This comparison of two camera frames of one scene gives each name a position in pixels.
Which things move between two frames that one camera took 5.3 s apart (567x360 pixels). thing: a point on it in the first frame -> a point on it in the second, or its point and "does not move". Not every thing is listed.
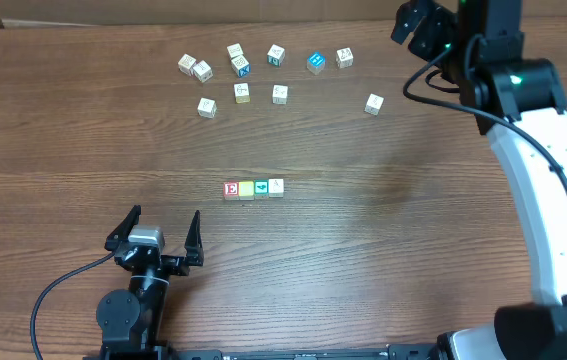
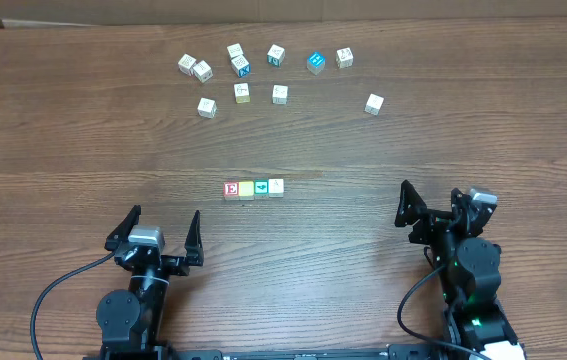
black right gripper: x=437 y=27 -> x=431 y=221
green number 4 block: x=261 y=188 does not move
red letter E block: x=231 y=191 does not move
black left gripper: x=193 y=252 does not move
